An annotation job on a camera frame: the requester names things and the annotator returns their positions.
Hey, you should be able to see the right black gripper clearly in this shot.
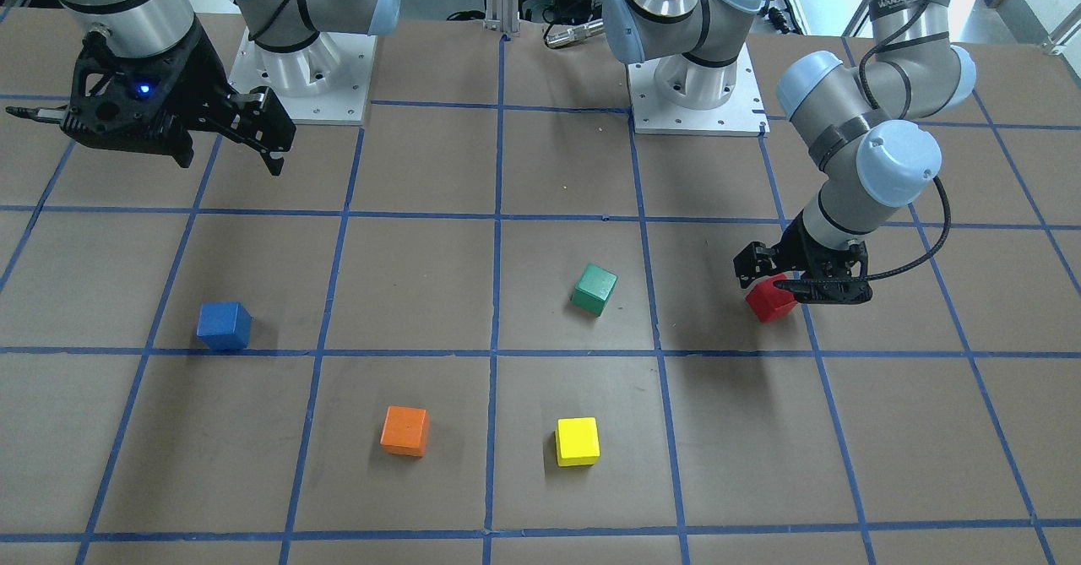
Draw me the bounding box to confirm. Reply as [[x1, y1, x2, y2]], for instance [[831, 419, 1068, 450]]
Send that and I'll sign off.
[[59, 21, 296, 177]]

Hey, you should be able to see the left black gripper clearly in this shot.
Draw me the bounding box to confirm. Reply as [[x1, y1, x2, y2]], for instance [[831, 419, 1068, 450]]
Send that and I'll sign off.
[[733, 215, 873, 306]]

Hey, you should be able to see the red block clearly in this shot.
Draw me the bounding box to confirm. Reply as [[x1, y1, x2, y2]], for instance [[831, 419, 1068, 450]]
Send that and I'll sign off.
[[745, 274, 798, 323]]

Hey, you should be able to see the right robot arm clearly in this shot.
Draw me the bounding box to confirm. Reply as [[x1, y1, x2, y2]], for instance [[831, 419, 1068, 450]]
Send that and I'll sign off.
[[8, 0, 401, 176]]

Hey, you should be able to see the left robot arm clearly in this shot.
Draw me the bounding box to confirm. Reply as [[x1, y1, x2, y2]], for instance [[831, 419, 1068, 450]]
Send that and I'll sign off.
[[601, 0, 977, 306]]

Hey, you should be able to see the blue block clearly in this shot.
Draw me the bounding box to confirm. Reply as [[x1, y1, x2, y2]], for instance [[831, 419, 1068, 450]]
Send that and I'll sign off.
[[195, 301, 253, 350]]

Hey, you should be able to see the green block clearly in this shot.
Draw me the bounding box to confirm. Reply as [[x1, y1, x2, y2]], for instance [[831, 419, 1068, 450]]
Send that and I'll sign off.
[[570, 263, 618, 317]]

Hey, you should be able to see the yellow block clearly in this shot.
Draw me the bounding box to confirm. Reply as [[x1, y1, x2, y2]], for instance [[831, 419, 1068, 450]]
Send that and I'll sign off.
[[555, 416, 600, 466]]

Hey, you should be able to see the orange block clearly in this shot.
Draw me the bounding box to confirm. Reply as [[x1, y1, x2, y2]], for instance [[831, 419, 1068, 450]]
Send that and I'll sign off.
[[379, 405, 430, 458]]

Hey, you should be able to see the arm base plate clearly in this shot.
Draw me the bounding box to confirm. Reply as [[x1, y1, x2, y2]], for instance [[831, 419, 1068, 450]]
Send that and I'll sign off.
[[229, 26, 381, 126], [627, 46, 769, 137]]

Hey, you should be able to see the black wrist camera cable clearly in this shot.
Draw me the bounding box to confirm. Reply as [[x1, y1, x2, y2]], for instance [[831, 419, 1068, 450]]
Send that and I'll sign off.
[[857, 172, 953, 283]]

